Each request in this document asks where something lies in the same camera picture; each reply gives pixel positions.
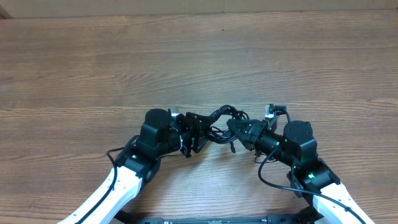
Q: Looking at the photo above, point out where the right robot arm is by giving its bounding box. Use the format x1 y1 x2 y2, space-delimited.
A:
227 119 372 223

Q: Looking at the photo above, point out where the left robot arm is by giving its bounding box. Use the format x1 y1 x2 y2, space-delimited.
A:
62 108 216 223

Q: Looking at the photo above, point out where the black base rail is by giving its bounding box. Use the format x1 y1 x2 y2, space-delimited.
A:
116 210 324 224

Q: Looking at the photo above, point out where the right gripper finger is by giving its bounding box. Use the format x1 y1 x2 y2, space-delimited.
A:
226 119 260 140
239 137 257 151

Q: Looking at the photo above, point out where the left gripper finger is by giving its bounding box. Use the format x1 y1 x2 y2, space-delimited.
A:
193 134 208 153
186 112 216 132

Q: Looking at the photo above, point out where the black USB cable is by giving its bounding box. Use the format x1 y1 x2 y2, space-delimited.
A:
205 104 251 154

